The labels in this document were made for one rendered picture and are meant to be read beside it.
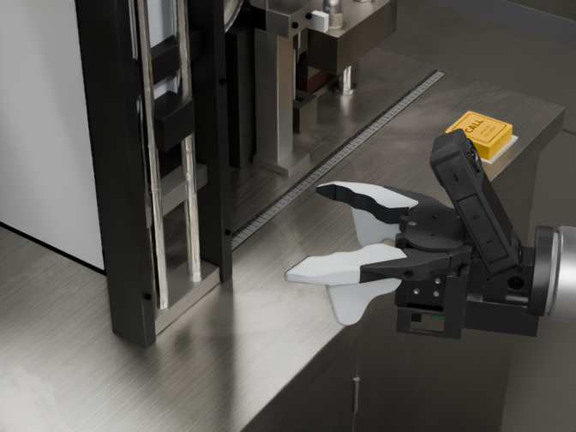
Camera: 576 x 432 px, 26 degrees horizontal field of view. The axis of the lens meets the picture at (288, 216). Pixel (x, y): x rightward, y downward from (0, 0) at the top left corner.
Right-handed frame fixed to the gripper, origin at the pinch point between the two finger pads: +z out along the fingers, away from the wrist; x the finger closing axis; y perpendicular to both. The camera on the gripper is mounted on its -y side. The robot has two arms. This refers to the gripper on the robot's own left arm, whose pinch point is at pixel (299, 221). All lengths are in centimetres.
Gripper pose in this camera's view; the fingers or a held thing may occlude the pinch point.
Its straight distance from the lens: 100.6
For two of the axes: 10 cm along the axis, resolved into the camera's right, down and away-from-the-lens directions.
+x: 1.8, -4.6, 8.7
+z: -9.8, -1.1, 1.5
